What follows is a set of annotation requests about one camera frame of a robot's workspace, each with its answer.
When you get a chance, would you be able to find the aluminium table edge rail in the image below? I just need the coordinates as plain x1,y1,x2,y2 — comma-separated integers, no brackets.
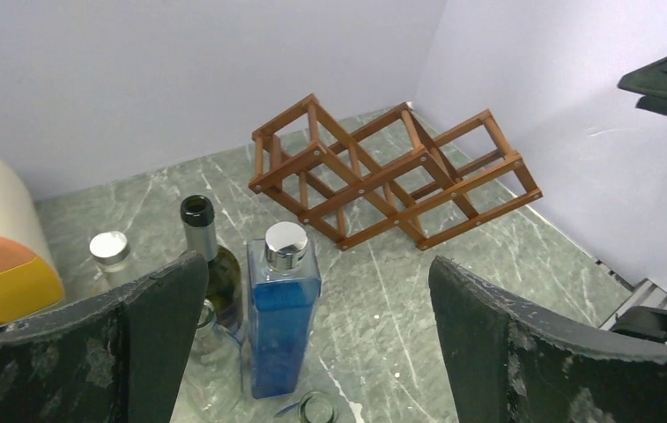
596,259,667,330

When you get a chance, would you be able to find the clear bottle silver cap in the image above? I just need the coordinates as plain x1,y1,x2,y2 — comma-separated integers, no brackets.
89,231,137,295

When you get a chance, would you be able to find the brown wooden wine rack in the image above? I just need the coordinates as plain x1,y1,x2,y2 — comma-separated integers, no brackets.
248,94,543,251

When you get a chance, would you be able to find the clear glass bottle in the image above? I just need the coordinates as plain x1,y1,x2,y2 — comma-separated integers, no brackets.
183,299,242,422

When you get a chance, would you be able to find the green wine bottle brown label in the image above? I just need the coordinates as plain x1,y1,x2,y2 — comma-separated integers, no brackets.
180,195,243,337

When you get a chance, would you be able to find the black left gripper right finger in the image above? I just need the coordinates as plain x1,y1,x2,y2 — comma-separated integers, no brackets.
428,256,667,422

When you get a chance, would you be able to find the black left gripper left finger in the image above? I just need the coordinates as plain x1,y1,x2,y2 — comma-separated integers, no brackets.
0,252,208,422

